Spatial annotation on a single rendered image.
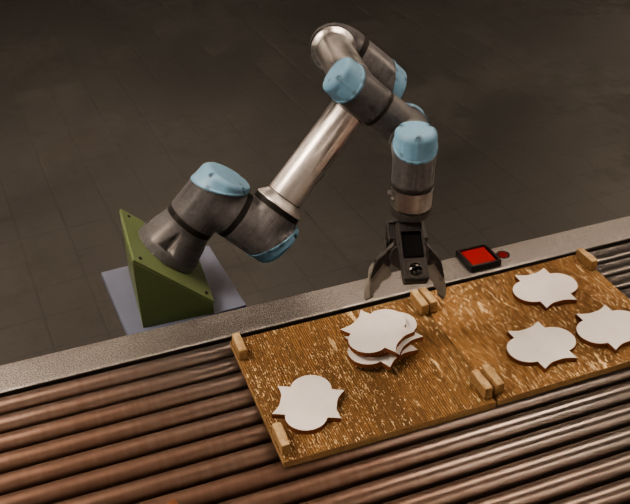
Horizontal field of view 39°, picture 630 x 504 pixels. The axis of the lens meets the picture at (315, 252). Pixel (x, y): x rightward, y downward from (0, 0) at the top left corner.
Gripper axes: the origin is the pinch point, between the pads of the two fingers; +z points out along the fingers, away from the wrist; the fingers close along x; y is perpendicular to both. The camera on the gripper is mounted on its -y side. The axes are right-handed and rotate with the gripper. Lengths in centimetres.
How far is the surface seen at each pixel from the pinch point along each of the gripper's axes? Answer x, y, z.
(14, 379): 76, -1, 16
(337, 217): -3, 201, 105
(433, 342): -6.7, 1.5, 11.4
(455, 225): -54, 190, 103
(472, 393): -11.6, -13.6, 11.3
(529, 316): -27.6, 8.3, 10.7
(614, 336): -42.1, -0.7, 9.1
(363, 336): 7.7, -1.1, 7.3
